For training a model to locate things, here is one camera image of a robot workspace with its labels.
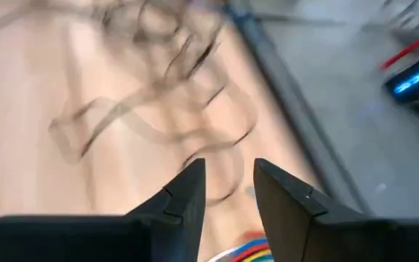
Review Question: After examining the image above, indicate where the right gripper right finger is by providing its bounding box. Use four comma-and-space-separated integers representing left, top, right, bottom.
252, 158, 372, 262

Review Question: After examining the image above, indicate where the long black cord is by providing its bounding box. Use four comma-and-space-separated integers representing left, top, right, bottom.
0, 0, 258, 205

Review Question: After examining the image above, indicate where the colourful cable bundle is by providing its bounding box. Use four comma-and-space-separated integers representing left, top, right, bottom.
242, 249, 273, 262

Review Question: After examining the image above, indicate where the black computer with blue lights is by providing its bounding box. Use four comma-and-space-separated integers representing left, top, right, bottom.
383, 47, 419, 107

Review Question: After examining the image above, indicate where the red stand leg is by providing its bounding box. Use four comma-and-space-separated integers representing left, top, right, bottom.
378, 23, 419, 71

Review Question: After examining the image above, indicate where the red cable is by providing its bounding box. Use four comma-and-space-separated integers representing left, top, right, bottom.
231, 230, 271, 262

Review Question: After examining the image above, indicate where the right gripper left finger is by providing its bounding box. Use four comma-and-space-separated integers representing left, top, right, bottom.
125, 158, 207, 262

